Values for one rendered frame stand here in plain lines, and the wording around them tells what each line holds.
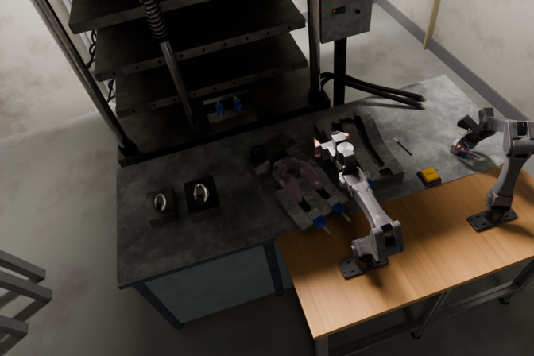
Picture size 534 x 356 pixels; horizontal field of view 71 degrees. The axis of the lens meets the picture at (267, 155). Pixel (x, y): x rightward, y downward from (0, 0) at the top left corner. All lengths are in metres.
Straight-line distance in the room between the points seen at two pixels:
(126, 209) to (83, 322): 1.01
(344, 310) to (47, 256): 2.27
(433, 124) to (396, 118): 0.19
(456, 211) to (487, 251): 0.20
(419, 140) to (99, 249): 2.26
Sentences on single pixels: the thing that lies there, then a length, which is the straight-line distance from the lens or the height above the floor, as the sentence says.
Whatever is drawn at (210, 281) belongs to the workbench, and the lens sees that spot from 2.05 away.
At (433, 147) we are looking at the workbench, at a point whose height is 0.80.
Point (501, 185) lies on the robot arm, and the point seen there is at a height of 1.00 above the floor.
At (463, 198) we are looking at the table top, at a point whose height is 0.80.
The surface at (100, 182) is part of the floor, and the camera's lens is 3.41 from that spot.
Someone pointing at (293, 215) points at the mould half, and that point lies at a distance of 1.70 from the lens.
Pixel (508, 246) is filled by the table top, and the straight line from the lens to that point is 1.85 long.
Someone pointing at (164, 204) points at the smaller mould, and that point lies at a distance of 1.91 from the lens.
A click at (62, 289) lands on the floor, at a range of 3.00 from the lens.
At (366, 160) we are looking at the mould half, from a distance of 1.85.
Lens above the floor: 2.30
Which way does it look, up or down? 48 degrees down
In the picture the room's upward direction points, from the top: 11 degrees counter-clockwise
